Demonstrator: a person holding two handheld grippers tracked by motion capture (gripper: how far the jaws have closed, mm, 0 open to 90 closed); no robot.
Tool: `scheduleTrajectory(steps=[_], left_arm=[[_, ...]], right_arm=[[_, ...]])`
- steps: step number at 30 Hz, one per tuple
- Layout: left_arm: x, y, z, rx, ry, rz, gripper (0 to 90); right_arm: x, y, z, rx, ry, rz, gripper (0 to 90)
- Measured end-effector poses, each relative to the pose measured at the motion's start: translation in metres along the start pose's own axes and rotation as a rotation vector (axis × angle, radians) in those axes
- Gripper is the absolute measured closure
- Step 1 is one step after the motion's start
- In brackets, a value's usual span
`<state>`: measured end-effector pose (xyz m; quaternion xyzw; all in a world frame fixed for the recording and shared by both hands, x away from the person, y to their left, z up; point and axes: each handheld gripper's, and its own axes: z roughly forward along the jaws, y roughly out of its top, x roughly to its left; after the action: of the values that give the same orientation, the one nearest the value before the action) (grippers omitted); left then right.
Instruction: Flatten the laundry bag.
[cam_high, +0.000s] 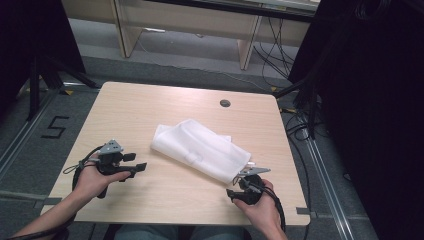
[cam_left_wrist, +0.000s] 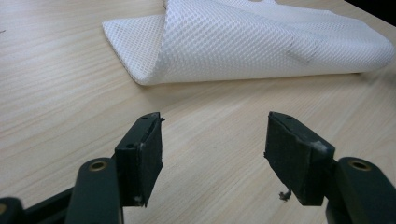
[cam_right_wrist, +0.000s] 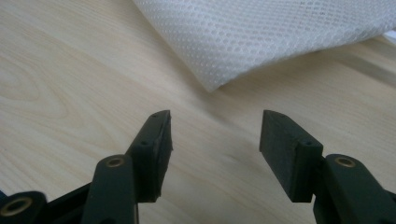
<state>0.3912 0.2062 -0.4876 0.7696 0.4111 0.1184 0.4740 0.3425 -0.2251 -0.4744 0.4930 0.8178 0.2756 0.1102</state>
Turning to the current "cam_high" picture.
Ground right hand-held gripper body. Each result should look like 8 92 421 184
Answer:
234 166 272 206

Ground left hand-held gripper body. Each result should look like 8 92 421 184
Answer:
96 139 125 200

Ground white towel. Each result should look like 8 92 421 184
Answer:
149 118 253 186

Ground person's right hand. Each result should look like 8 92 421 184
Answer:
232 179 285 235

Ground person's left hand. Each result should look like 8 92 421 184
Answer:
73 153 133 202

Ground grey tape strip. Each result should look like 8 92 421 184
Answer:
0 189 63 210
295 206 318 220

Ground person's legs in jeans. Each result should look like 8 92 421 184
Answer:
113 223 246 240

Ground black metal stand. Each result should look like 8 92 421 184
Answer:
273 59 322 140
25 54 102 122

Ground dark curtain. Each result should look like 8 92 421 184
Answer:
0 0 87 115
287 0 424 240

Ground light wooden desk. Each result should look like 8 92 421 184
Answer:
61 0 322 71

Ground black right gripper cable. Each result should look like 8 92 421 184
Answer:
262 185 288 233

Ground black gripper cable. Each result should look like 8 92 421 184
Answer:
6 144 105 240
262 185 288 233

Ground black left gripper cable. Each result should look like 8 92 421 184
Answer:
6 144 105 240

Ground metal floor rail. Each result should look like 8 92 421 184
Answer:
0 83 62 182
301 128 356 240

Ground black floor cables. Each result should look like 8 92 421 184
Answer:
252 16 312 201

